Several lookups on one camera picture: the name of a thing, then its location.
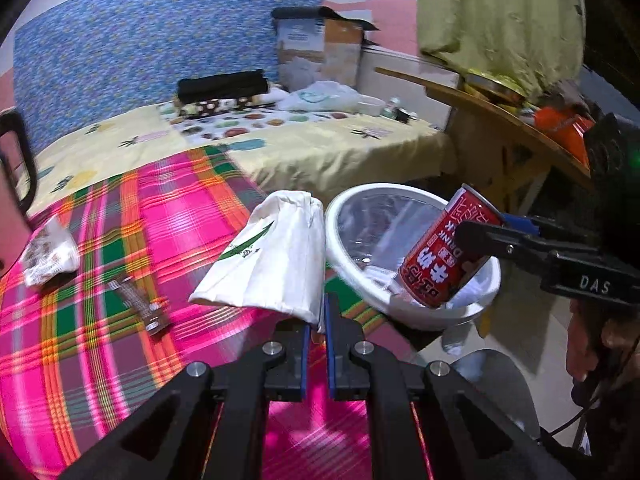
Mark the blue patterned mattress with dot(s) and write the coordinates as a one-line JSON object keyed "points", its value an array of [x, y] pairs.
{"points": [[150, 35]]}

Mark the crumpled white printed wrapper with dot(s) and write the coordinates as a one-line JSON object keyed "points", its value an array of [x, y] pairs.
{"points": [[50, 252]]}

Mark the white cloth bag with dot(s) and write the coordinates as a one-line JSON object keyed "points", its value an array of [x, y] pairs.
{"points": [[280, 260]]}

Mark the brown polka dot pillow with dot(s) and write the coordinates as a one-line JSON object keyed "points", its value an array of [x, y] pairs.
{"points": [[215, 106]]}

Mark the small dark object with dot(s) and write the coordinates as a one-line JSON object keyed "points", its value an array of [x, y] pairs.
{"points": [[406, 116]]}

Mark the small white bowl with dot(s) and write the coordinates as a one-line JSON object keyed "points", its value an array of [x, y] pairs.
{"points": [[371, 106]]}

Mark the orange snack packets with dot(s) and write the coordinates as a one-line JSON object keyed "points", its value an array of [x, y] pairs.
{"points": [[565, 130]]}

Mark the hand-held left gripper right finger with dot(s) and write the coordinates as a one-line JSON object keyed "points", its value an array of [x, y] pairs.
{"points": [[328, 360]]}

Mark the silver plastic bin liner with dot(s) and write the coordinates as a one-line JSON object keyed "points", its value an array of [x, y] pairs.
{"points": [[370, 220]]}

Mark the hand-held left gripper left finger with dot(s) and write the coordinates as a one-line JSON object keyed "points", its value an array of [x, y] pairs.
{"points": [[304, 370]]}

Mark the round gold tin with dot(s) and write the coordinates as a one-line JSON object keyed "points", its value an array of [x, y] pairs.
{"points": [[492, 87]]}

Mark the small clear bottle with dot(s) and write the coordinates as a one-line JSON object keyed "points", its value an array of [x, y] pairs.
{"points": [[392, 108]]}

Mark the brown wrapper strip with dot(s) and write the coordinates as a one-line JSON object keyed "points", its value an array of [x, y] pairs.
{"points": [[142, 307]]}

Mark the white round trash bin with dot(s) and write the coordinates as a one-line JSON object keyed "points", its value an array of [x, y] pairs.
{"points": [[430, 317]]}

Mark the red drink can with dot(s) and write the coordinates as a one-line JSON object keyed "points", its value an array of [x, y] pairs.
{"points": [[440, 255]]}

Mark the brown cardboard box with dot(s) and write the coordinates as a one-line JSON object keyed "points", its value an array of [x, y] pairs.
{"points": [[342, 55]]}

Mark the yellow printed bedsheet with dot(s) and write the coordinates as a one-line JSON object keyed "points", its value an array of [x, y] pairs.
{"points": [[310, 155]]}

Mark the white cabinet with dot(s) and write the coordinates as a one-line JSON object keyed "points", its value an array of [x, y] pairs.
{"points": [[400, 75]]}

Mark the wooden table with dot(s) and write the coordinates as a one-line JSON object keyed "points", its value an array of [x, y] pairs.
{"points": [[480, 115]]}

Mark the pink plaid blanket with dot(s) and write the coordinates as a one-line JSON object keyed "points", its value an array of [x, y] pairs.
{"points": [[175, 200]]}

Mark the white plastic bag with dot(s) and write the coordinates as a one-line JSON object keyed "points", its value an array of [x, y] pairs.
{"points": [[320, 96]]}

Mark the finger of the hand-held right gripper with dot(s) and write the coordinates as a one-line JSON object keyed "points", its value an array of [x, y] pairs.
{"points": [[522, 223], [500, 242]]}

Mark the black folded cloth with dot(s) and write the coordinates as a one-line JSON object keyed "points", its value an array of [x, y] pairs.
{"points": [[220, 86]]}

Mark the green curtain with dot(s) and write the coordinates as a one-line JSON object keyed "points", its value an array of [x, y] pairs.
{"points": [[500, 15]]}

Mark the grey printed box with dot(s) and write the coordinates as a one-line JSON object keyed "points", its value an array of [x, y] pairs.
{"points": [[300, 50]]}

